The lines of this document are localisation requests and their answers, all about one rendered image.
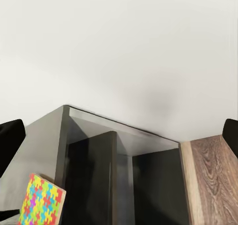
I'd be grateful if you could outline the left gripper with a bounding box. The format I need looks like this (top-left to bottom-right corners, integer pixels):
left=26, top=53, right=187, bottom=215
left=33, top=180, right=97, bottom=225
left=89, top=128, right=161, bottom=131
left=0, top=209, right=20, bottom=221

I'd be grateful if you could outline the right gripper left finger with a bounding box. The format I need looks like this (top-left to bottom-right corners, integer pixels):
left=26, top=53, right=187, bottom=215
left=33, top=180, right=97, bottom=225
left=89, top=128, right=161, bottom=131
left=0, top=119, right=26, bottom=178

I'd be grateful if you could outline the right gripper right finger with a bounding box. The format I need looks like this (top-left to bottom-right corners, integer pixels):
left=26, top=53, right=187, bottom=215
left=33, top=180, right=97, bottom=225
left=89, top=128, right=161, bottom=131
left=222, top=118, right=238, bottom=159

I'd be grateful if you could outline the jigsaw puzzle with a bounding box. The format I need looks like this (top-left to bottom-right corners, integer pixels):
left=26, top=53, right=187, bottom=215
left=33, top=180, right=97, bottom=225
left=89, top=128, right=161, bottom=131
left=18, top=173, right=67, bottom=225

